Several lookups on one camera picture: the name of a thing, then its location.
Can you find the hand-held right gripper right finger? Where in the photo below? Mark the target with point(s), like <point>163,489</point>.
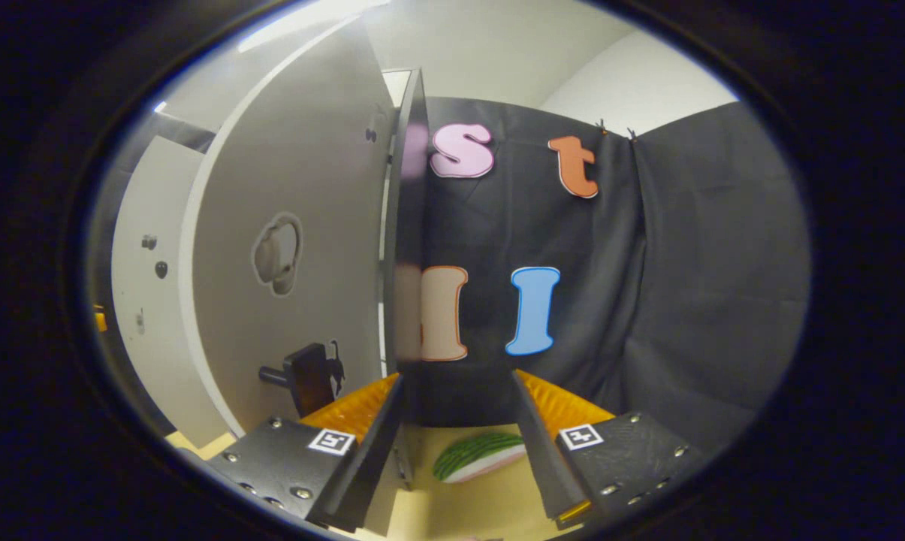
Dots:
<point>542,458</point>

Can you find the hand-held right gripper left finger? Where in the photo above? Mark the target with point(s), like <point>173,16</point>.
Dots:
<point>362,473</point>

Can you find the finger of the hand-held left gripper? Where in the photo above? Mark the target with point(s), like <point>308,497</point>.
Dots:
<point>101,318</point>

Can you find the white cabinet door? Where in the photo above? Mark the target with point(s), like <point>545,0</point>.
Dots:
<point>144,338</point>
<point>309,150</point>

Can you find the white and grey cabinet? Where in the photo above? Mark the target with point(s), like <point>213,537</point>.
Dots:
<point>407,225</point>

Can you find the watermelon slice toy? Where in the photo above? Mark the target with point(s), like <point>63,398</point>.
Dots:
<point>475,454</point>

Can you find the black backdrop cloth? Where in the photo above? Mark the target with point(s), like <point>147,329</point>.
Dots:
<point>685,263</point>

